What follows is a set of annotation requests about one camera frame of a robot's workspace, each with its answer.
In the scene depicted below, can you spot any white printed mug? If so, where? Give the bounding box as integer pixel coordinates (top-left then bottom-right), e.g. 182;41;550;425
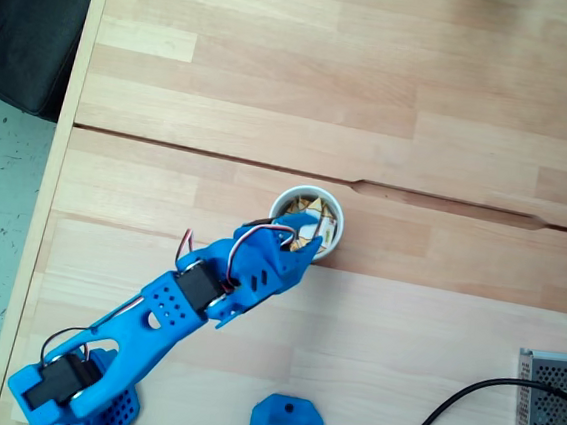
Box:
243;180;349;266

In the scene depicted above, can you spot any light wooden board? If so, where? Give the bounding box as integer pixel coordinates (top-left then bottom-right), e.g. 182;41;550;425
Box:
6;207;567;425

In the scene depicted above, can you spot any dark fabric cushion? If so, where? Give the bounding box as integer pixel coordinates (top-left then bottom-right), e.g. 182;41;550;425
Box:
0;0;100;127

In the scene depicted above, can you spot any red black gripper wire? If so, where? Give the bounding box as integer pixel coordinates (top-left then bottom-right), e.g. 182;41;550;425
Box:
225;220;297;294

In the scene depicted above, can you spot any blue printed post holder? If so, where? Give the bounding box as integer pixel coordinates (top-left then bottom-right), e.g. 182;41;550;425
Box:
248;390;328;425

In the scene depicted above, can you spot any black red arm wire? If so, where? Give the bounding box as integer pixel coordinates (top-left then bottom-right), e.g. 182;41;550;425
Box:
39;322;103;371

